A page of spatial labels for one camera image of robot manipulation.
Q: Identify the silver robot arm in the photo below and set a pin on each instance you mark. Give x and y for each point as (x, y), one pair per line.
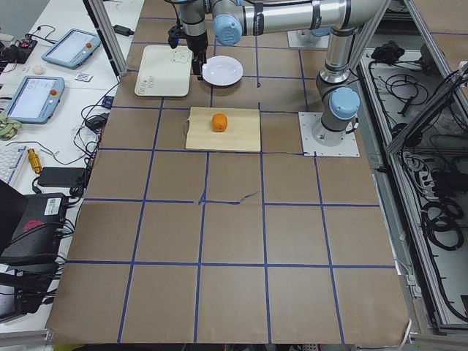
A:
(233, 19)
(190, 25)

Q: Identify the aluminium frame post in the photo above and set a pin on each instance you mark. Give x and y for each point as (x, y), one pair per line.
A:
(101, 22)

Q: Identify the cream bear tray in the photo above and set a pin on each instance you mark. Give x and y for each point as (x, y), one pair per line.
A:
(164, 72)

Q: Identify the white keyboard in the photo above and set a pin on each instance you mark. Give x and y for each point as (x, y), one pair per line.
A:
(12, 160)

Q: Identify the blue teach pendant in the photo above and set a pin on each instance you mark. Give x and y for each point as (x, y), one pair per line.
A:
(36, 99)
(75, 47)

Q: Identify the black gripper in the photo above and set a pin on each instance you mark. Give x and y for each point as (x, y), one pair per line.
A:
(197, 43)

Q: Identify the gold cylindrical connector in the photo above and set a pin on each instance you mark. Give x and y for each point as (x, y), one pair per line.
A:
(34, 161)

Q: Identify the black power adapter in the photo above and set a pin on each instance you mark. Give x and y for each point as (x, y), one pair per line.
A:
(60, 176)

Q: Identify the wooden cutting board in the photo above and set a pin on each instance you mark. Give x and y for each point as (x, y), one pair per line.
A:
(242, 133)

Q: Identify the white round plate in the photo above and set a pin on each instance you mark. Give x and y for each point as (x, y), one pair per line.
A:
(222, 71)

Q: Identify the black computer box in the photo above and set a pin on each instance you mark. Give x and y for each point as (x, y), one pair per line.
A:
(30, 229)

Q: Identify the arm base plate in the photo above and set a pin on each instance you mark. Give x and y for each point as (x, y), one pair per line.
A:
(318, 141)
(305, 40)

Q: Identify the orange fruit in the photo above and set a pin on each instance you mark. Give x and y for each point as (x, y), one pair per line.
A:
(219, 122)

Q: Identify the near blue teach pendant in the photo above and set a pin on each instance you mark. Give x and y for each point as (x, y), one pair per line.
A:
(36, 99)

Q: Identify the far blue teach pendant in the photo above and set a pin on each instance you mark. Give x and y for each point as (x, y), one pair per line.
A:
(75, 47)

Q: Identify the aluminium cable rack frame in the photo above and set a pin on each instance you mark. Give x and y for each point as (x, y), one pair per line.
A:
(415, 76)

